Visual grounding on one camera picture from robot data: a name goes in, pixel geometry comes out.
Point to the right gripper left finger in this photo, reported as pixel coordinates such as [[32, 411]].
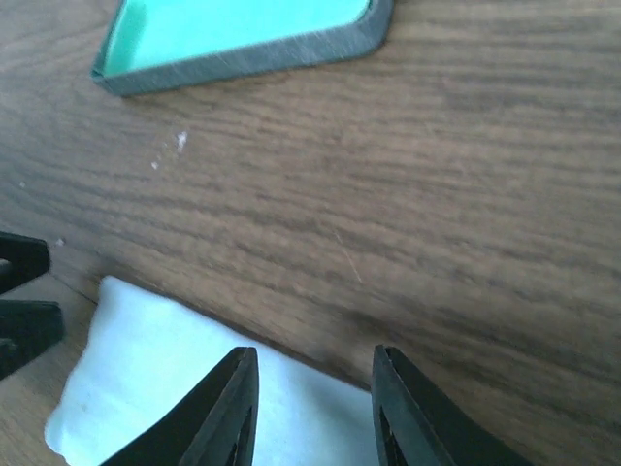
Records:
[[213, 424]]

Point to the light blue cleaning cloth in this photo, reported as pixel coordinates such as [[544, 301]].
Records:
[[145, 352]]

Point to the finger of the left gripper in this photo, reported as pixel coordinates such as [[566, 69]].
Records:
[[27, 259], [28, 329]]

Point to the blue-grey glasses case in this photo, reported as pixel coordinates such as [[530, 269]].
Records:
[[153, 46]]

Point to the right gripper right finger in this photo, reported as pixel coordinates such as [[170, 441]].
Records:
[[417, 424]]

